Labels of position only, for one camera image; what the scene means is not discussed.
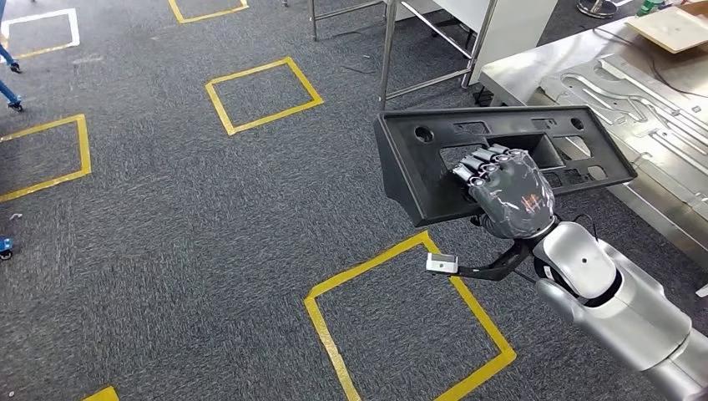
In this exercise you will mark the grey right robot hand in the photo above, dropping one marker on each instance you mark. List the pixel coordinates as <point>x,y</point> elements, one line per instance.
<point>514,193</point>

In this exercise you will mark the black plastic panel part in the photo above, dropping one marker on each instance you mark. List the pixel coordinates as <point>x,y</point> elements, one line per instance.
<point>409,177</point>

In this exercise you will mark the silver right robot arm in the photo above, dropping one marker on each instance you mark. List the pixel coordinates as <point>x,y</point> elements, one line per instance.
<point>625,310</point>

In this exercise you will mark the stainless steel workbench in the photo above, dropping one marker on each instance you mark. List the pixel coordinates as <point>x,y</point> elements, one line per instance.
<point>514,72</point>

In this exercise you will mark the stamped sheet metal panel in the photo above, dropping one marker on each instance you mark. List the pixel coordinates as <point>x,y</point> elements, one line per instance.
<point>664,144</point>

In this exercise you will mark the steel table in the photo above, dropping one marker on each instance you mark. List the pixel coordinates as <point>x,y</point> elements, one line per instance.
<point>387,50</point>

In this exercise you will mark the round metal stool base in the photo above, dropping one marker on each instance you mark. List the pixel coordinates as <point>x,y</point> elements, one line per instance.
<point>597,8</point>

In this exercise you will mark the flat beige board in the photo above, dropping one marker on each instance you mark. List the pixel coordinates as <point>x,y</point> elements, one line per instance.
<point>669,27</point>

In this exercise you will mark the green bottle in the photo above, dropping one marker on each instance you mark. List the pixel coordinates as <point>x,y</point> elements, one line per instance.
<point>650,5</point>

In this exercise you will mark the cardboard box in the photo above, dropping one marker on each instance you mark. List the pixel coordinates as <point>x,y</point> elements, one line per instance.
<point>697,5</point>

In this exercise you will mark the blue leg with black caster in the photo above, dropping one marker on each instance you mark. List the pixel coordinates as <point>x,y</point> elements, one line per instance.
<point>11,98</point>
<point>4,246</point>
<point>10,61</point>

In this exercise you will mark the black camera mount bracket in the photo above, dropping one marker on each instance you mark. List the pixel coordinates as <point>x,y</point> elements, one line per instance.
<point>498,270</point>

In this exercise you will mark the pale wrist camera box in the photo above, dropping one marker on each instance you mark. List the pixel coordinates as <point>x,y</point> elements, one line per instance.
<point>442,263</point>

